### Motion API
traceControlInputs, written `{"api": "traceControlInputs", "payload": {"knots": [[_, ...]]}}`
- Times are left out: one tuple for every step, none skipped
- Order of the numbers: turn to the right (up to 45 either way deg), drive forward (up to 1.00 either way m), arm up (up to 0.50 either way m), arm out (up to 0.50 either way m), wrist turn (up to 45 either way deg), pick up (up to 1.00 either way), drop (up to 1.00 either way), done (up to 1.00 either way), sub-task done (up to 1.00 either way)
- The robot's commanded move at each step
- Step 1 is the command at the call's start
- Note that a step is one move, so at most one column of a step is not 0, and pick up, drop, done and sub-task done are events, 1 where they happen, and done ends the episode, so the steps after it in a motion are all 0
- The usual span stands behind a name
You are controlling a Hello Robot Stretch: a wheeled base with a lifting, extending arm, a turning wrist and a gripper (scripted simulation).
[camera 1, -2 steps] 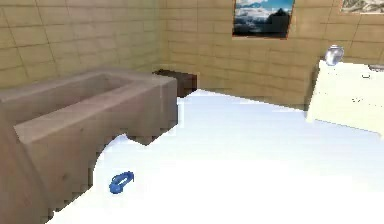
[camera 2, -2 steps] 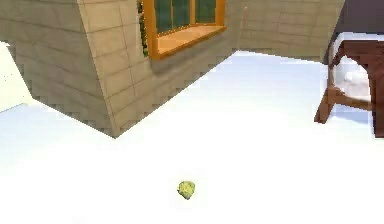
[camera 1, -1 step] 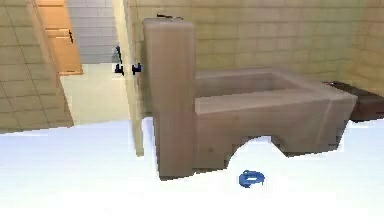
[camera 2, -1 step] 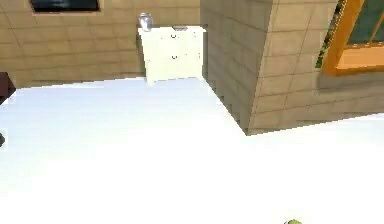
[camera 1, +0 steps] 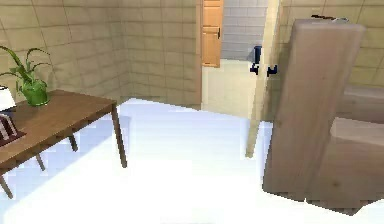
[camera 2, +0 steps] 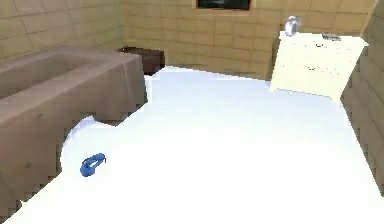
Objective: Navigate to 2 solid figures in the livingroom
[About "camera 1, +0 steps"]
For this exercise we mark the small dark flat object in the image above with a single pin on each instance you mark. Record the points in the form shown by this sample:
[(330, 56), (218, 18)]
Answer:
[(328, 17)]

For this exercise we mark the white lamp with striped base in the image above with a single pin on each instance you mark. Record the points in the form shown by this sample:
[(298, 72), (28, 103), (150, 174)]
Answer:
[(5, 100)]

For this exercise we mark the brown wooden table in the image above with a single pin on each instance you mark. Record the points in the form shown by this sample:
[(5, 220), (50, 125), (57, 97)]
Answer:
[(56, 116)]

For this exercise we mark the orange wooden door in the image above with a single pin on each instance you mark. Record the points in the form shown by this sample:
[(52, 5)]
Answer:
[(211, 33)]

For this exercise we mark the cream room door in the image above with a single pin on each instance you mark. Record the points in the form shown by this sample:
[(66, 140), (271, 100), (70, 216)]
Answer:
[(263, 76)]

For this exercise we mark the light wooden cabinet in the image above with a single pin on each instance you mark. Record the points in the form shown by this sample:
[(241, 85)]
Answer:
[(313, 110)]

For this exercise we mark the green potted house plant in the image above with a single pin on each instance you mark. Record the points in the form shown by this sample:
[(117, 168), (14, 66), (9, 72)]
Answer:
[(33, 91)]

